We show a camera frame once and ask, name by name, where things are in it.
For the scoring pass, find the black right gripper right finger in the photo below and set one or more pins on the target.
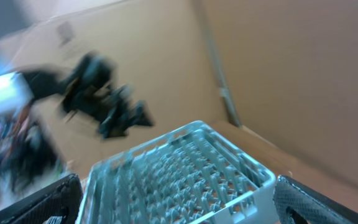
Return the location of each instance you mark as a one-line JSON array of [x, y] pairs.
[[297, 203]]

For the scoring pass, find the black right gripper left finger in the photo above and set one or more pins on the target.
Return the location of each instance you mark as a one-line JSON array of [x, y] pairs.
[[59, 199]]

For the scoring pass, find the grey plastic dishwasher rack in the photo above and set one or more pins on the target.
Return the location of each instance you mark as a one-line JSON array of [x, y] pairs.
[[189, 175]]

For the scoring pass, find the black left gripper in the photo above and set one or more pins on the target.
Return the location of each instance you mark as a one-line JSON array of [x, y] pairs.
[[89, 89]]

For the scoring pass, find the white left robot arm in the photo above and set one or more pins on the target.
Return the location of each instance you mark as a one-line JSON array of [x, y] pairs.
[[21, 89]]

